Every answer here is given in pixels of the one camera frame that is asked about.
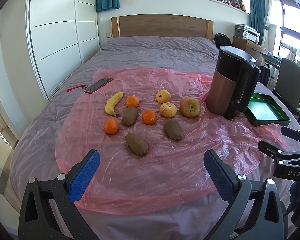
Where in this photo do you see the mandarin orange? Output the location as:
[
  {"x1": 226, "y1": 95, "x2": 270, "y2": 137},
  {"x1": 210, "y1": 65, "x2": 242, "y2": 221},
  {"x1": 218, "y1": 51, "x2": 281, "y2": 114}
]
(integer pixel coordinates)
[
  {"x1": 104, "y1": 118, "x2": 119, "y2": 135},
  {"x1": 142, "y1": 109, "x2": 157, "y2": 125},
  {"x1": 126, "y1": 95, "x2": 139, "y2": 107}
]

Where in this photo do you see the green metal tray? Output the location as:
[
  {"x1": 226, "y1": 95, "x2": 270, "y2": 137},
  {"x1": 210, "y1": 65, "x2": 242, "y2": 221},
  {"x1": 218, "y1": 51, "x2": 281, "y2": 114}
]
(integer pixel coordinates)
[{"x1": 244, "y1": 93, "x2": 290, "y2": 127}]

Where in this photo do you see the yellow apple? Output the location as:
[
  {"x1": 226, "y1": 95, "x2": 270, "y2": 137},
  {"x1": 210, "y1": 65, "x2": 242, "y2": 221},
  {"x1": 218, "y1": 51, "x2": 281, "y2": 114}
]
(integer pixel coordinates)
[{"x1": 156, "y1": 89, "x2": 171, "y2": 103}]

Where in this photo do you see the wooden headboard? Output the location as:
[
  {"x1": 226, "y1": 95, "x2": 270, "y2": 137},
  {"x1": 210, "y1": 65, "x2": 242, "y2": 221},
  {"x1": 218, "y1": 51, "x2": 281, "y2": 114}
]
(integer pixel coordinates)
[{"x1": 111, "y1": 14, "x2": 213, "y2": 40}]

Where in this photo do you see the grey office chair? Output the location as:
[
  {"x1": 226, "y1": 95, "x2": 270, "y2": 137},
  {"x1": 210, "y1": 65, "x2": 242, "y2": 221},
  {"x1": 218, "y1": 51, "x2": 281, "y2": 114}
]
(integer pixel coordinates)
[{"x1": 273, "y1": 63, "x2": 300, "y2": 122}]

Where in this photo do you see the black backpack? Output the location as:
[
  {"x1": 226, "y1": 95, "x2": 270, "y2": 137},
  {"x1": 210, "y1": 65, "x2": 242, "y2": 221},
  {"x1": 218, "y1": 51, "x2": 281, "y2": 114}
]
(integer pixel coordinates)
[{"x1": 213, "y1": 33, "x2": 232, "y2": 49}]

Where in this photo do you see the wooden drawer cabinet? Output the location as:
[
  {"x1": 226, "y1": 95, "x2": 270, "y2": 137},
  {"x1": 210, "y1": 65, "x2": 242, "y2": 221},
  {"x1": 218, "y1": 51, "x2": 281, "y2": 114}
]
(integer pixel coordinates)
[{"x1": 232, "y1": 36, "x2": 264, "y2": 67}]

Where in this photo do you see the pink plastic sheet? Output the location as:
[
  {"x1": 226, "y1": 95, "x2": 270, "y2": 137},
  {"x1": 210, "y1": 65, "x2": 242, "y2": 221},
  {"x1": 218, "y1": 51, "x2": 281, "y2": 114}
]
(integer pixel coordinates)
[{"x1": 55, "y1": 67, "x2": 293, "y2": 216}]

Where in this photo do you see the white wardrobe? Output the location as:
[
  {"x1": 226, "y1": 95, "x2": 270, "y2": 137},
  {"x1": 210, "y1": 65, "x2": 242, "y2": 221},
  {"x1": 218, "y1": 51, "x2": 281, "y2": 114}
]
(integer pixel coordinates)
[{"x1": 26, "y1": 0, "x2": 100, "y2": 101}]

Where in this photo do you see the kiwi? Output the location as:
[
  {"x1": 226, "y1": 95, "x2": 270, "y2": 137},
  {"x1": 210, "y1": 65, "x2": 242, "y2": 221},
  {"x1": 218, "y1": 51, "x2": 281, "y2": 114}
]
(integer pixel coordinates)
[
  {"x1": 125, "y1": 133, "x2": 148, "y2": 156},
  {"x1": 121, "y1": 106, "x2": 138, "y2": 126},
  {"x1": 164, "y1": 120, "x2": 182, "y2": 141}
]

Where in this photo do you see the red green apple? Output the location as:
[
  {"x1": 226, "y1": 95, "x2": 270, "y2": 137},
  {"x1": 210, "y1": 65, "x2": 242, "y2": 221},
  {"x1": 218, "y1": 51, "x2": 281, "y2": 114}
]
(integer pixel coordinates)
[{"x1": 180, "y1": 97, "x2": 201, "y2": 118}]

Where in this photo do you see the glass desk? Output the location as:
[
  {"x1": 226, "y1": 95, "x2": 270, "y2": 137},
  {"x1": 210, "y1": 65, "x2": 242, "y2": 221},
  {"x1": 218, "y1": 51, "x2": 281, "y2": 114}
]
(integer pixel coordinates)
[{"x1": 261, "y1": 51, "x2": 300, "y2": 91}]

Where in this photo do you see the striped pepino melon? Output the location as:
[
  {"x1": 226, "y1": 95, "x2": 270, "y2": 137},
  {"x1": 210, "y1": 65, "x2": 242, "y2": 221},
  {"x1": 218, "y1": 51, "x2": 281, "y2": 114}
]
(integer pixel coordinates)
[{"x1": 160, "y1": 102, "x2": 177, "y2": 118}]

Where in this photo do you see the yellow banana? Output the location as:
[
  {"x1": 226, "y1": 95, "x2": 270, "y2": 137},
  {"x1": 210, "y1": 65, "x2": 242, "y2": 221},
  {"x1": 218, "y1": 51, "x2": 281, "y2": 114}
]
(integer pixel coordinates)
[{"x1": 104, "y1": 92, "x2": 123, "y2": 118}]

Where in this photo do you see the smartphone red case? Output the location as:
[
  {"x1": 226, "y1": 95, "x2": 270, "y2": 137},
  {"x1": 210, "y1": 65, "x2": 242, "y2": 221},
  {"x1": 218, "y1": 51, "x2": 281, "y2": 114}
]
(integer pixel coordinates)
[{"x1": 84, "y1": 77, "x2": 113, "y2": 94}]

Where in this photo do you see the purple bed cover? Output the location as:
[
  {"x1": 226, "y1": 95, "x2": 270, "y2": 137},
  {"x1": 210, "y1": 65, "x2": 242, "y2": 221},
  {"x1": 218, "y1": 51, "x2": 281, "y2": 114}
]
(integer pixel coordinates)
[{"x1": 8, "y1": 35, "x2": 300, "y2": 240}]

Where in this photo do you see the black copper electric kettle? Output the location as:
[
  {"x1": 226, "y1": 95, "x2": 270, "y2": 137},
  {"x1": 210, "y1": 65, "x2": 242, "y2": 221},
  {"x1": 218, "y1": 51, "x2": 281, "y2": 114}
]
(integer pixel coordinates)
[{"x1": 206, "y1": 46, "x2": 261, "y2": 120}]

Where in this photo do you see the navy tote bag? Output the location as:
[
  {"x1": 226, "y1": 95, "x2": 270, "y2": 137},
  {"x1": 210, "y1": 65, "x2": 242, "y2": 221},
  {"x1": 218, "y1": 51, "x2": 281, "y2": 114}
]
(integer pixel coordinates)
[{"x1": 258, "y1": 63, "x2": 270, "y2": 87}]

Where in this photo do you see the grey printer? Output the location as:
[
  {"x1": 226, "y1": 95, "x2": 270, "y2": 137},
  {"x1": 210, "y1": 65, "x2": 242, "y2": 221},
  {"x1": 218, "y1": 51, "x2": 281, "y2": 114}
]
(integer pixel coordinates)
[{"x1": 235, "y1": 24, "x2": 261, "y2": 44}]

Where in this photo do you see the teal curtain right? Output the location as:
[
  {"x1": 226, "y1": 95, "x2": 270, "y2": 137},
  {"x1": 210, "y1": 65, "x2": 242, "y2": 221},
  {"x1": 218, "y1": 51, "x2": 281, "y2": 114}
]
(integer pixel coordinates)
[{"x1": 249, "y1": 0, "x2": 273, "y2": 48}]

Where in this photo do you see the red phone lanyard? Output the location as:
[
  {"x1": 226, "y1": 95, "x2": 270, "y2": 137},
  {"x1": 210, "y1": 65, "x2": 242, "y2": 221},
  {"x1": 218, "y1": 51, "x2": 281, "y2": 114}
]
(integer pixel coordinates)
[{"x1": 66, "y1": 84, "x2": 88, "y2": 92}]

